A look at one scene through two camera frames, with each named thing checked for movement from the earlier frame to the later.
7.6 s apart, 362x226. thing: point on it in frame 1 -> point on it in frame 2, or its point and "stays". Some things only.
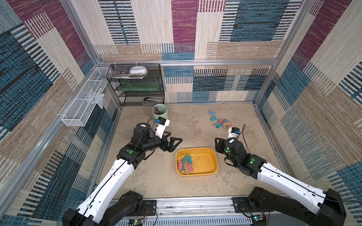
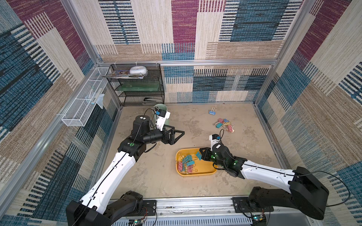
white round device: [138, 70] stays
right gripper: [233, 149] -> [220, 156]
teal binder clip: [187, 157] stays
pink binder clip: [180, 165] stays
